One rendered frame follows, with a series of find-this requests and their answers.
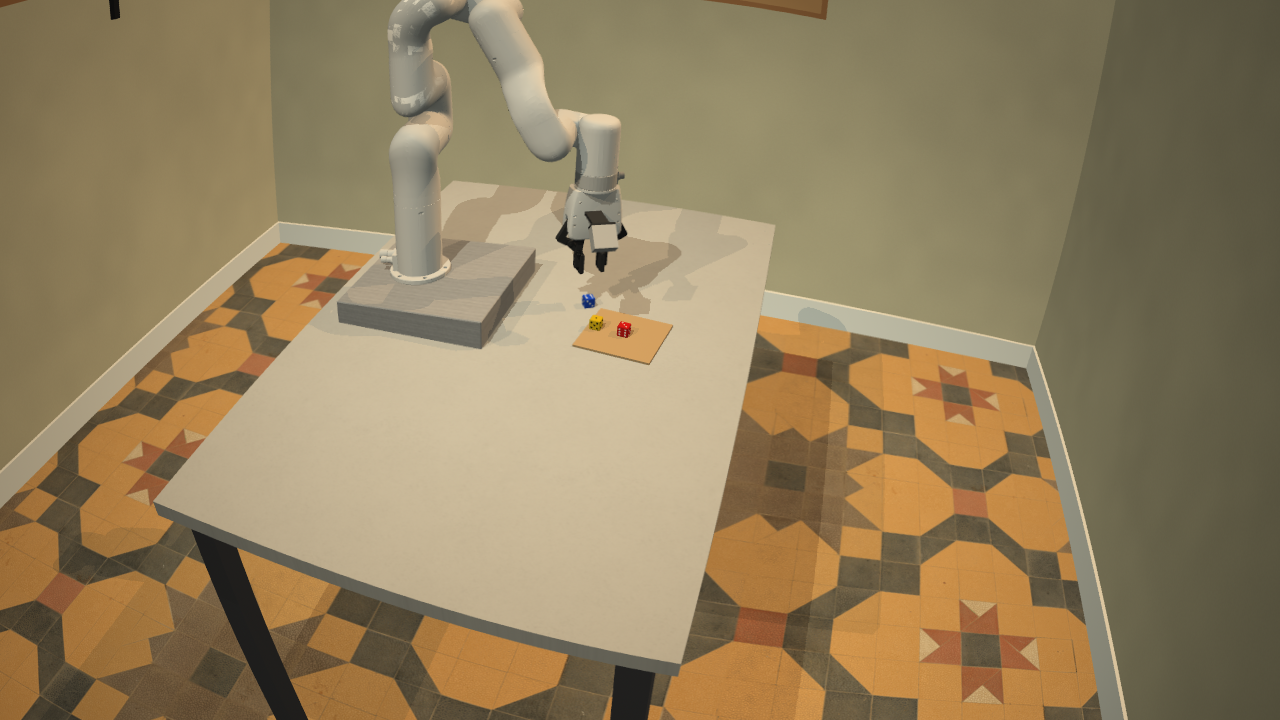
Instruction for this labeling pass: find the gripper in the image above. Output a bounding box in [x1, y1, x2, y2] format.
[556, 183, 628, 274]

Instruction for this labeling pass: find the orange mat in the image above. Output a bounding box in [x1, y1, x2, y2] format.
[572, 309, 673, 365]

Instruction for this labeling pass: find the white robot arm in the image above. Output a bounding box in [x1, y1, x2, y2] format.
[379, 0, 625, 284]

